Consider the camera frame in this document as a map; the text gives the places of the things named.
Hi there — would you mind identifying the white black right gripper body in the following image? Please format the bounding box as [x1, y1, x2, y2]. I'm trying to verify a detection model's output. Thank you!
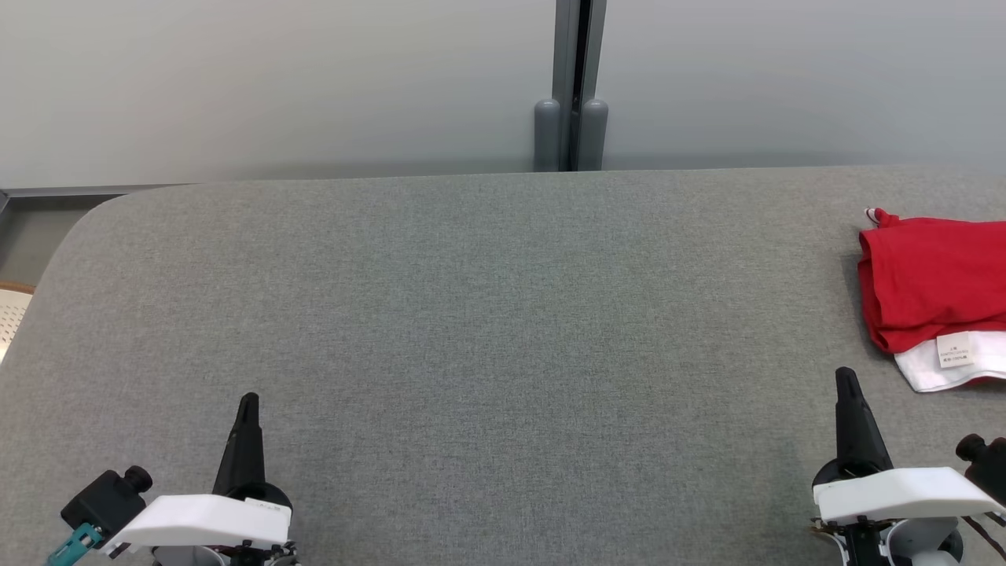
[812, 459, 1006, 527]

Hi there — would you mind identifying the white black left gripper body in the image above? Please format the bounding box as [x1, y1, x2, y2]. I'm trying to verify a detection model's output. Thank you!
[105, 481, 293, 553]

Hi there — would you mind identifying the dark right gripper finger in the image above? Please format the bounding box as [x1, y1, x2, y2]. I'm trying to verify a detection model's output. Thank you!
[834, 366, 895, 476]

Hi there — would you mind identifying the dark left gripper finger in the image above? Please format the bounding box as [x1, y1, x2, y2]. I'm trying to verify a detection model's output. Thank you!
[212, 392, 269, 496]

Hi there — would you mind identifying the red jersey with white sleeves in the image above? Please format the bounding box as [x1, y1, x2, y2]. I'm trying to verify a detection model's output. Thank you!
[857, 214, 1006, 393]

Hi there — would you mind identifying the grey fabric sofa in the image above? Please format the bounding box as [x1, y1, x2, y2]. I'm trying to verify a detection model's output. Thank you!
[0, 165, 1006, 566]

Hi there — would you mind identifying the cream perforated laundry basket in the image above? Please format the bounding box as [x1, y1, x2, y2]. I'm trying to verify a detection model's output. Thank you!
[0, 283, 37, 363]

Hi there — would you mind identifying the left teal plug black cable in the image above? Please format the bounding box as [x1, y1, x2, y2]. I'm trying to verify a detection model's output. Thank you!
[46, 522, 105, 566]

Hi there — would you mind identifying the grey wall base rail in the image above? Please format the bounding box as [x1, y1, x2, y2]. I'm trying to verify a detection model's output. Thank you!
[0, 184, 194, 200]

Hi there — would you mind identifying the grey partition post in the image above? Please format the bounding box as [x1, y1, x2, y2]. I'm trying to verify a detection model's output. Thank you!
[534, 0, 608, 172]

